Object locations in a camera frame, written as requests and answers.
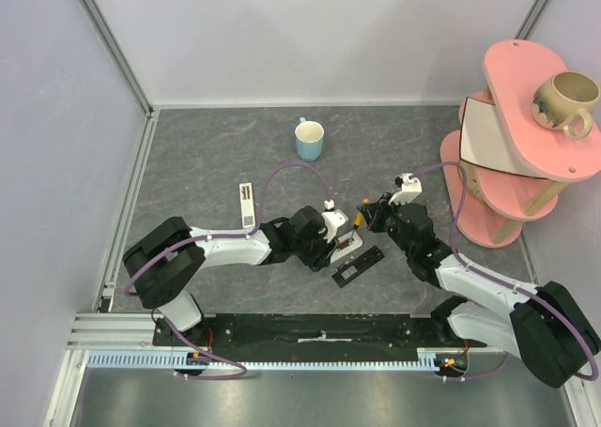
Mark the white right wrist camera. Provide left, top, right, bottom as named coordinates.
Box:
left=389, top=174, right=423, bottom=206

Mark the aluminium frame rail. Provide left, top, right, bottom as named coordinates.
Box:
left=44, top=0, right=156, bottom=427

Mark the yellow handled screwdriver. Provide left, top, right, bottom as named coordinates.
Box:
left=351, top=198, right=369, bottom=238

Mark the white remote with QR label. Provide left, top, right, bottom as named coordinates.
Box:
left=239, top=183, right=255, bottom=229

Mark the light blue cup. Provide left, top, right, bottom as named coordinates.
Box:
left=294, top=117, right=325, bottom=162

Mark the light blue cable duct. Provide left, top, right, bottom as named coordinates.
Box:
left=86, top=350, right=456, bottom=372

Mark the white remote control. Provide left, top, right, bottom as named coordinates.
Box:
left=331, top=231, right=363, bottom=264

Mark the beige ceramic mug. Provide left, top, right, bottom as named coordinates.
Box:
left=532, top=70, right=600, bottom=140

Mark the pink wooden shelf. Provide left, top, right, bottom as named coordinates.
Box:
left=439, top=39, right=600, bottom=248

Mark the black remote control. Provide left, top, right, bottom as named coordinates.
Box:
left=331, top=246, right=385, bottom=288

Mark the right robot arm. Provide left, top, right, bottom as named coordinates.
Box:
left=360, top=194, right=600, bottom=388

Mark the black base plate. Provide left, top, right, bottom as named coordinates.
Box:
left=182, top=313, right=467, bottom=350

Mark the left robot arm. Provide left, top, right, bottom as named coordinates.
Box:
left=123, top=206, right=347, bottom=345

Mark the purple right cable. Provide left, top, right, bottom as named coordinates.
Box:
left=415, top=160, right=601, bottom=382

